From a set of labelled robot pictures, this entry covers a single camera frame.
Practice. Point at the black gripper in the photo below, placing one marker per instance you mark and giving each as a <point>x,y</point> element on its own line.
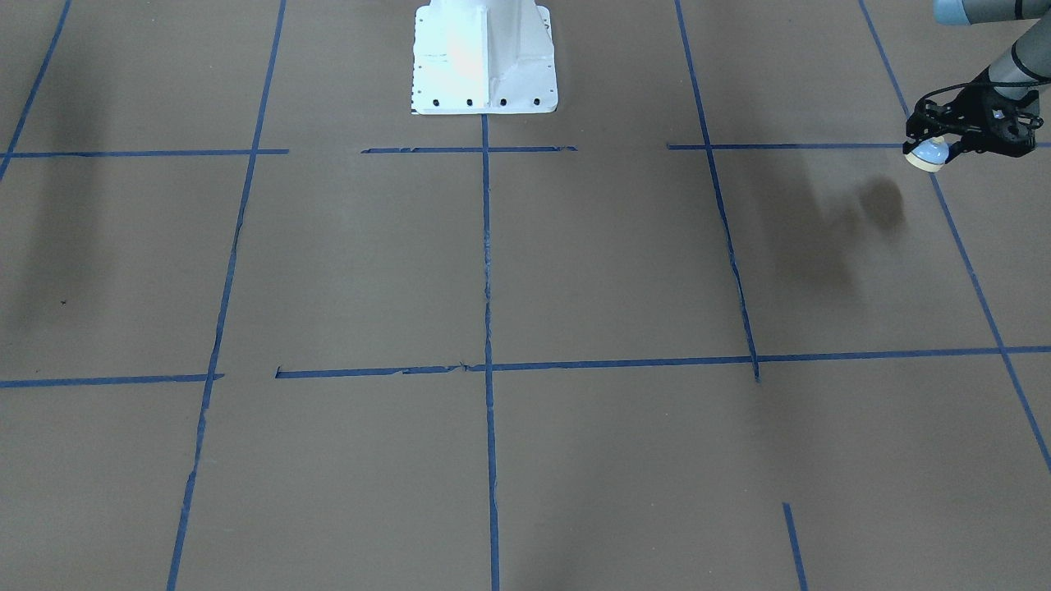
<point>975,109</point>

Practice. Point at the light blue call bell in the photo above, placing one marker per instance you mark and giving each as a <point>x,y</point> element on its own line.
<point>928,155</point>

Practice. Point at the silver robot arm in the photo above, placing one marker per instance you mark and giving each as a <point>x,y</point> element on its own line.
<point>1026,58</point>

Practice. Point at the brown paper table cover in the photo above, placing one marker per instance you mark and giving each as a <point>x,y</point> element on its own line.
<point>700,328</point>

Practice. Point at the white pedestal column base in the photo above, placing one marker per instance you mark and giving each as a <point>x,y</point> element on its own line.
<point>483,57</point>

